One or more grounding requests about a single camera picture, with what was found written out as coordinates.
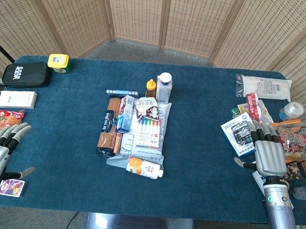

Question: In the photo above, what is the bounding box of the purple playing card box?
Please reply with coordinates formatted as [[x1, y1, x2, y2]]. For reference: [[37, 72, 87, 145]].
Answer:
[[0, 178, 27, 197]]

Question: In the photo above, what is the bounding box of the red snack bag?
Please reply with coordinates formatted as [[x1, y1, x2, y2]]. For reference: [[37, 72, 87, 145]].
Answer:
[[0, 108, 25, 149]]

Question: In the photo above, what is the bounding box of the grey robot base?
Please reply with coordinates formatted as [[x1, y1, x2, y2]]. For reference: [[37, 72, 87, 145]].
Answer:
[[82, 211, 197, 229]]

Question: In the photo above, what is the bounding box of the clear water bottle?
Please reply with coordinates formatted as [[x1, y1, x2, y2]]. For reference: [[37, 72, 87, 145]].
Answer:
[[290, 185, 306, 201]]

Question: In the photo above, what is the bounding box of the honey bottle yellow cap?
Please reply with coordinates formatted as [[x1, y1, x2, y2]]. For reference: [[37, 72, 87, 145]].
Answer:
[[145, 78, 157, 97]]

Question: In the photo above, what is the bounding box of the orange flat packet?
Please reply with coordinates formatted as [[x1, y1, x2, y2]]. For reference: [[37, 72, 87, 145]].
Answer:
[[269, 117, 303, 128]]

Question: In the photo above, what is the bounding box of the white cartoon snack pouch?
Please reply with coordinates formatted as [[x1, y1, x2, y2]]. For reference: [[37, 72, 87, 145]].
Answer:
[[134, 95, 161, 123]]

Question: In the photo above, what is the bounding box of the thin brown box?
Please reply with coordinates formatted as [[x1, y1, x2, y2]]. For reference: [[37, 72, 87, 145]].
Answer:
[[113, 131, 123, 155]]

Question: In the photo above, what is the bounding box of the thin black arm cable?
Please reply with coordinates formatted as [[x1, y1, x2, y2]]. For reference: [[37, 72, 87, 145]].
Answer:
[[260, 200, 278, 229]]

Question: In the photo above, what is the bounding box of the bamboo folding screen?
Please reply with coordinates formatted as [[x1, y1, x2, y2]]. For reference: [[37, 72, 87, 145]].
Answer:
[[0, 0, 306, 135]]

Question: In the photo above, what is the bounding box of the green jar yellow lid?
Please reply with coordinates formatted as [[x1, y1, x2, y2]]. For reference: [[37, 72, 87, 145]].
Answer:
[[47, 52, 73, 75]]

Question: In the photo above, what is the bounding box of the blue wrapped stick pack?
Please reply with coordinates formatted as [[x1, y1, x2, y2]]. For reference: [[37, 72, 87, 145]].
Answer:
[[105, 88, 140, 97]]

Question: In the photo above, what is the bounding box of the white flat box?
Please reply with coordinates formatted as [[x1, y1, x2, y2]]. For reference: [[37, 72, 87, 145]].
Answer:
[[0, 89, 38, 110]]

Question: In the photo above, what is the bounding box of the clear jar white lid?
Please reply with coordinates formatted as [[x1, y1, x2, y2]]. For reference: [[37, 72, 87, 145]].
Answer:
[[277, 101, 305, 122]]

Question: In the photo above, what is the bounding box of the black zip pouch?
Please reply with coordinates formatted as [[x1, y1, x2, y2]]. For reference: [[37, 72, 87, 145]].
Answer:
[[1, 60, 53, 90]]

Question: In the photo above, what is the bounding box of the white noodle bag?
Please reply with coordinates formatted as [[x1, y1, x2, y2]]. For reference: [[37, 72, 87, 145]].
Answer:
[[233, 74, 293, 102]]

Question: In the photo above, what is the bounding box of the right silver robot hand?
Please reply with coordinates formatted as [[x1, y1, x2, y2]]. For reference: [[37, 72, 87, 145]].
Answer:
[[232, 120, 290, 178]]

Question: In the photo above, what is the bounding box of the red blue toothpaste box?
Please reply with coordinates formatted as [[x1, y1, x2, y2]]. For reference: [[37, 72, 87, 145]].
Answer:
[[115, 94, 136, 134]]

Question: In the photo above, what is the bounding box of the colourful noodle packet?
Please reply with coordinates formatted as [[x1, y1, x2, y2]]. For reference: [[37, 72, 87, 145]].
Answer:
[[275, 122, 306, 157]]

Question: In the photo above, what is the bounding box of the red white sausage pack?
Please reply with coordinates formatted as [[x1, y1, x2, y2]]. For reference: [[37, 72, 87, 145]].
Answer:
[[244, 91, 265, 124]]

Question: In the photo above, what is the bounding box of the coloured marker pen set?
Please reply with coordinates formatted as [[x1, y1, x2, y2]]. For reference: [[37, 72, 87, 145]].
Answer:
[[135, 116, 163, 149]]

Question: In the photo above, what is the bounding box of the blue table cloth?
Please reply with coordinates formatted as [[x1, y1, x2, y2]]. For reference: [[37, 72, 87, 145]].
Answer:
[[0, 53, 306, 226]]

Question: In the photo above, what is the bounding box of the small yellow packet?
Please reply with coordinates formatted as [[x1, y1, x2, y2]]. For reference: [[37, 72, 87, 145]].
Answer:
[[236, 103, 250, 116]]

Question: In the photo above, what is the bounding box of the blue white DEX box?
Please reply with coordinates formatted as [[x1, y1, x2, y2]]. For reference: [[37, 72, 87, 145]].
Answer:
[[219, 110, 259, 158]]

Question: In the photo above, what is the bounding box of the black bar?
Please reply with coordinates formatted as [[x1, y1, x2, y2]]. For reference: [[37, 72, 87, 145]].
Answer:
[[0, 37, 17, 61]]

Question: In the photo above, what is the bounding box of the brown square packet with text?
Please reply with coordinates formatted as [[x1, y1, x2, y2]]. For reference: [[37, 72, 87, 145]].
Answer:
[[284, 156, 306, 181]]

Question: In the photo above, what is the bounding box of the clear plastic snack packet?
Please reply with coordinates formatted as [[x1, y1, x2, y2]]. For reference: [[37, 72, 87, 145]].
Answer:
[[256, 99, 275, 125]]

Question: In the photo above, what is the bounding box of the brown spaghetti packet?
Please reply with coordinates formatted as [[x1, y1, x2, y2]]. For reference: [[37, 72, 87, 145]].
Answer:
[[95, 96, 122, 158]]

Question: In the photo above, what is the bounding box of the white tube blue print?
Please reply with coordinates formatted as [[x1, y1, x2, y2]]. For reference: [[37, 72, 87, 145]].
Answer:
[[251, 169, 269, 197]]

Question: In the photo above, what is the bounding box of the large white plastic package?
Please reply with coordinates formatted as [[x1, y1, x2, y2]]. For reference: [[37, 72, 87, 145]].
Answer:
[[106, 98, 172, 170]]

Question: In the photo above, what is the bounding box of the black floor cable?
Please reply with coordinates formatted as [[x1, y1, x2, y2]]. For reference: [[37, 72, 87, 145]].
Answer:
[[65, 210, 80, 229]]

